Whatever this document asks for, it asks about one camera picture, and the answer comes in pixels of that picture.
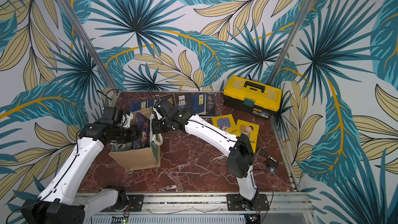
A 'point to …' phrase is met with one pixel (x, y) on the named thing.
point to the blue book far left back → (138, 106)
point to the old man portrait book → (142, 137)
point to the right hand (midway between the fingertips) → (152, 128)
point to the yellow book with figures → (251, 129)
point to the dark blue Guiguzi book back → (210, 104)
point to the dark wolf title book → (184, 100)
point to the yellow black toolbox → (252, 97)
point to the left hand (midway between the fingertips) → (140, 137)
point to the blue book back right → (198, 103)
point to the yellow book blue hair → (226, 123)
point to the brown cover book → (171, 98)
